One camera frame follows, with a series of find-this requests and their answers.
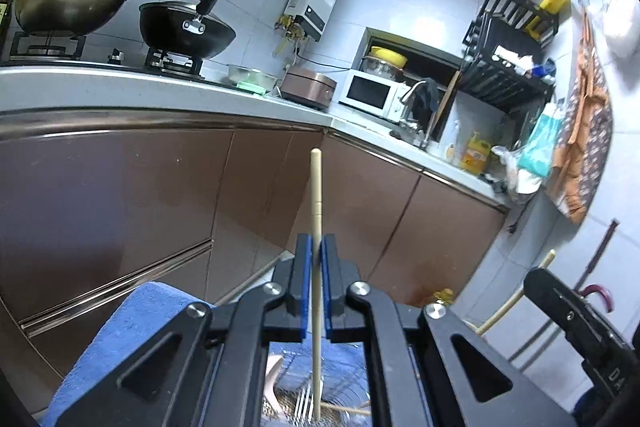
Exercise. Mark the orange patterned apron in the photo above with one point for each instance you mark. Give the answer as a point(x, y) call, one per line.
point(585, 132)

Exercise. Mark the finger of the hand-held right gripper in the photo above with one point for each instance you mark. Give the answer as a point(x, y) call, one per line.
point(565, 312)

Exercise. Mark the metal fork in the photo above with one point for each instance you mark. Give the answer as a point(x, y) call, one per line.
point(302, 407)

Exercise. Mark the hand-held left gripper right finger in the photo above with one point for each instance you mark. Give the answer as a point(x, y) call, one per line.
point(327, 287)

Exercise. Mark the brown rice cooker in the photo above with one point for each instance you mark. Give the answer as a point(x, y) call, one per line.
point(305, 87)

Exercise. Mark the clear plastic bag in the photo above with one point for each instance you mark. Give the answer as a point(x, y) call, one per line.
point(510, 162)

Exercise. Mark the wooden cutting board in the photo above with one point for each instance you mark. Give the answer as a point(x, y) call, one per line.
point(447, 102)

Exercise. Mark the metal faucet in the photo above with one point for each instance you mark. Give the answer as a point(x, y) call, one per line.
point(407, 94)

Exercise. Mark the clear utensil holder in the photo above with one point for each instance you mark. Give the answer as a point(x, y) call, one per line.
point(345, 387)

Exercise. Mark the teal packet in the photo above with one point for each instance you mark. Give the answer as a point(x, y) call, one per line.
point(540, 137)

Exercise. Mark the glass container with green lid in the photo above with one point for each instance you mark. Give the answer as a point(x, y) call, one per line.
point(250, 77)

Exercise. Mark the white microwave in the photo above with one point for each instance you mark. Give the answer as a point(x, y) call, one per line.
point(367, 92)

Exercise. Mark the glass pot with yellow lid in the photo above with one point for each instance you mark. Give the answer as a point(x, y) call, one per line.
point(385, 55)

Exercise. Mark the gas stove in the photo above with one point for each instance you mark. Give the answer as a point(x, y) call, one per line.
point(45, 49)

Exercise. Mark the brown base cabinets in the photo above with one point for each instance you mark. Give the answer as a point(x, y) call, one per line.
point(125, 187)

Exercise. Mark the black wok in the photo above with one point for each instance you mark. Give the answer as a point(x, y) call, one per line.
point(175, 32)

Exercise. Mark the white hanging bag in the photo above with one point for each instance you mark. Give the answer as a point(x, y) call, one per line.
point(622, 27)

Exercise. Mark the black dish rack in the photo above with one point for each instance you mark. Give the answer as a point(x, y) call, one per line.
point(500, 77)

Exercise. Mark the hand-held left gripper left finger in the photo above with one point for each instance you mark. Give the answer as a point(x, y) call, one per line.
point(306, 287)

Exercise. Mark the white bottle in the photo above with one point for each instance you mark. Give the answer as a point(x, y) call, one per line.
point(452, 144)

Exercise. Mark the yellow detergent bottle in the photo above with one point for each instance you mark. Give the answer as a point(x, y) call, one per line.
point(475, 154)

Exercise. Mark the beige chopstick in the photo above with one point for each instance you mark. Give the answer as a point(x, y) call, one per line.
point(510, 302)
point(350, 410)
point(316, 187)

